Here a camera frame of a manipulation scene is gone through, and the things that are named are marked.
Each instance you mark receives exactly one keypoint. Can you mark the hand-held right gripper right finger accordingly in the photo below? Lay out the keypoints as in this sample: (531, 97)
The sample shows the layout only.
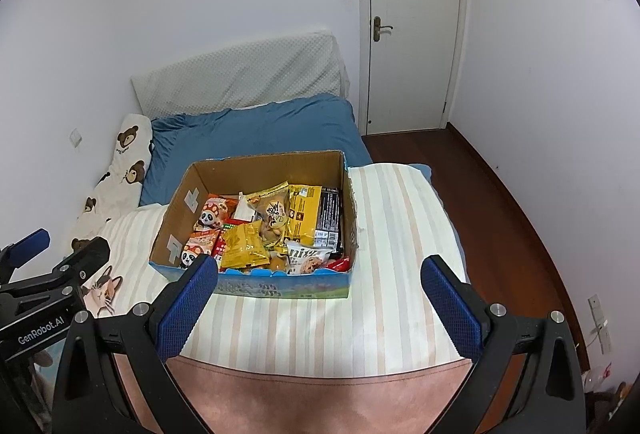
(450, 309)

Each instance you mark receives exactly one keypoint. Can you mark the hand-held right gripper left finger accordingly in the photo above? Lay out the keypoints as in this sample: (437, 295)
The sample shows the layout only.
(190, 309)

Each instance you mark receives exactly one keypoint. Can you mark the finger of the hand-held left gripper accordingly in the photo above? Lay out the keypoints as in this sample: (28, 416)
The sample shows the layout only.
(30, 245)
(90, 254)

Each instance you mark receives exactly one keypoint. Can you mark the orange panda snack packet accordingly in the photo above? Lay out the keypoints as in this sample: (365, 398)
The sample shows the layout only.
(197, 249)
(212, 214)

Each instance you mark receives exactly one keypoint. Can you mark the red green snack packet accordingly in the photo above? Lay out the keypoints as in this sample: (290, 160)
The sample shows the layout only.
(222, 239)

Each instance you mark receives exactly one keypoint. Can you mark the yellow chip packet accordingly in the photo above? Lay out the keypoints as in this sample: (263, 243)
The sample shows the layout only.
(245, 246)

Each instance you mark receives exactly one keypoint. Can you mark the white snack packet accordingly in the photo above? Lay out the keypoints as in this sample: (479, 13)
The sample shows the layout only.
(245, 209)

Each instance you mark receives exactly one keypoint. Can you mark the white cookie packet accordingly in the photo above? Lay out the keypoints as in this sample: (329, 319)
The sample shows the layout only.
(305, 259)

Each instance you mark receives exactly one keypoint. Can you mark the clear yellow biscuit packet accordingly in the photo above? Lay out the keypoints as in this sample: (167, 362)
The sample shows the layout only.
(272, 214)

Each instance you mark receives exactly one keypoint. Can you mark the black snack packet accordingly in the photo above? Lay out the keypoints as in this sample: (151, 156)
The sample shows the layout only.
(330, 219)

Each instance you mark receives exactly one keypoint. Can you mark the yellow dark-label snack packet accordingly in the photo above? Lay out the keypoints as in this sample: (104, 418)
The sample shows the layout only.
(305, 209)

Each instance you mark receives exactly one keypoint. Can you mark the cardboard box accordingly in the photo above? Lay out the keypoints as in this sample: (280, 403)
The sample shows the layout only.
(260, 171)

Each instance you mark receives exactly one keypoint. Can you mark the cat print pillow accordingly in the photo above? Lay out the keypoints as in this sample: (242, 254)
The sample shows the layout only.
(105, 291)

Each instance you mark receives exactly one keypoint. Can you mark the bear print pillow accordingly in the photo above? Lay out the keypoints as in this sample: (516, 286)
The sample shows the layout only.
(125, 163)

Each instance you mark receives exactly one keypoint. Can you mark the striped blanket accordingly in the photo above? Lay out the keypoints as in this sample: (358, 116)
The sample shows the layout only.
(395, 224)

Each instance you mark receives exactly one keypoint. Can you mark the pink cloth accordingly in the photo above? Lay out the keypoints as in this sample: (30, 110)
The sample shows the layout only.
(320, 399)

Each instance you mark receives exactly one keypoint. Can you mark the blue bed sheet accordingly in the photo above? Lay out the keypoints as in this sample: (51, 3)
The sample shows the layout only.
(260, 128)

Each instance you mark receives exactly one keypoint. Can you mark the white textured cushion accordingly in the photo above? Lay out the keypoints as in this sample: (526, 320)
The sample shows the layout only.
(240, 73)

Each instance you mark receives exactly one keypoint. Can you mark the white door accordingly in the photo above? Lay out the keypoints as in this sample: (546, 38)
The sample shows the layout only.
(415, 38)

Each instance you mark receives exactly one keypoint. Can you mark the white wall switch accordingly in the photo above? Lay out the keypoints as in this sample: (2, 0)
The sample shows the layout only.
(76, 137)

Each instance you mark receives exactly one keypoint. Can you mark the white wall socket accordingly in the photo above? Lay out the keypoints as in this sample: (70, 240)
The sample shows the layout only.
(600, 324)

